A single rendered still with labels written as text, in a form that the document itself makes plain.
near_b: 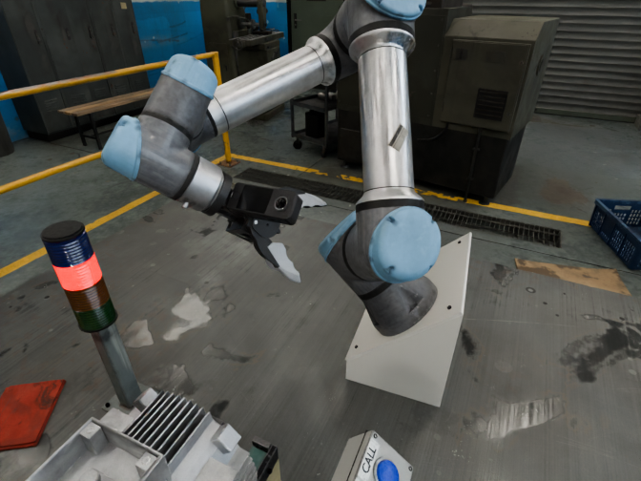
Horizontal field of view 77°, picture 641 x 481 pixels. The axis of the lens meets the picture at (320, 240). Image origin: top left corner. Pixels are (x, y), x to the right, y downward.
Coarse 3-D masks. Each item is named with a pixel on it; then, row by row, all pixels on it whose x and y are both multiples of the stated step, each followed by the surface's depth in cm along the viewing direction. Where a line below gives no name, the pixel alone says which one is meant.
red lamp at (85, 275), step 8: (80, 264) 62; (88, 264) 63; (96, 264) 66; (56, 272) 63; (64, 272) 62; (72, 272) 62; (80, 272) 63; (88, 272) 64; (96, 272) 66; (64, 280) 63; (72, 280) 63; (80, 280) 63; (88, 280) 64; (96, 280) 66; (64, 288) 64; (72, 288) 64; (80, 288) 64
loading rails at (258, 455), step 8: (256, 440) 63; (264, 440) 63; (256, 448) 63; (264, 448) 62; (272, 448) 62; (256, 456) 62; (264, 456) 62; (272, 456) 61; (256, 464) 61; (264, 464) 60; (272, 464) 62; (264, 472) 59; (272, 472) 63; (264, 480) 60; (272, 480) 63
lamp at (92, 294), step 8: (88, 288) 65; (96, 288) 66; (104, 288) 68; (72, 296) 65; (80, 296) 65; (88, 296) 65; (96, 296) 66; (104, 296) 68; (72, 304) 66; (80, 304) 66; (88, 304) 66; (96, 304) 67
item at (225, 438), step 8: (144, 392) 52; (152, 392) 52; (136, 400) 51; (144, 400) 51; (152, 400) 51; (144, 408) 51; (216, 432) 48; (224, 432) 47; (232, 432) 47; (216, 440) 46; (224, 440) 46; (232, 440) 47; (224, 448) 46; (232, 448) 47
